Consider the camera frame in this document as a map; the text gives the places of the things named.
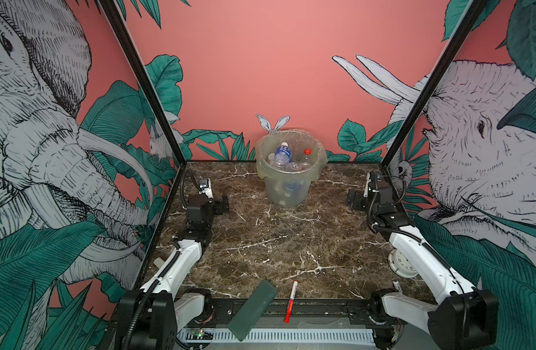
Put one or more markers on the red marker pen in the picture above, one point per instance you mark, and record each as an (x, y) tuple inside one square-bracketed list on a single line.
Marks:
[(291, 301)]

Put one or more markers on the translucent green waste bin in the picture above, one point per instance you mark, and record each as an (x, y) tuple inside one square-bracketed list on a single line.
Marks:
[(288, 189)]

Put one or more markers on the white round alarm clock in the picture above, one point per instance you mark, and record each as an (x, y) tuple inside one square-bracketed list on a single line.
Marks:
[(400, 265)]

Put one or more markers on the clear bottle yellow white label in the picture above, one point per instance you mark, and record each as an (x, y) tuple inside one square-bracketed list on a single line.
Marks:
[(271, 159)]

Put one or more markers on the beige plastic block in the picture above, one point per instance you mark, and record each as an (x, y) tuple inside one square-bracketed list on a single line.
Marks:
[(158, 263)]

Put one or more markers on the dark green flat board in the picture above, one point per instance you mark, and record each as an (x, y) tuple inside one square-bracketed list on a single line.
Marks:
[(252, 310)]

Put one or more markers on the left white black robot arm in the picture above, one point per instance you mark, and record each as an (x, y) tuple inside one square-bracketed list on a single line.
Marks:
[(151, 316)]

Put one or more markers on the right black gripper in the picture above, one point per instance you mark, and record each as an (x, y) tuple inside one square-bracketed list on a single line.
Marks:
[(360, 196)]

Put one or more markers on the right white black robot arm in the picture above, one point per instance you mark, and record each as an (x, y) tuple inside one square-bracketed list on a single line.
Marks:
[(462, 316)]

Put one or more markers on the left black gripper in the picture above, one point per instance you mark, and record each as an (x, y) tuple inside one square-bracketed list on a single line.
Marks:
[(217, 208)]

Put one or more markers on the Pocari Sweat blue label bottle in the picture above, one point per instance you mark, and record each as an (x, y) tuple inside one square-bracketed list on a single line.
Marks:
[(294, 167)]

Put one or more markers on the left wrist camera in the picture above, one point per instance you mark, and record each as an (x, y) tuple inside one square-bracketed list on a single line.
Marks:
[(205, 187)]

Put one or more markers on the clear bottle red label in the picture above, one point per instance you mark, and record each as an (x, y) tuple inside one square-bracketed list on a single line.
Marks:
[(306, 158)]

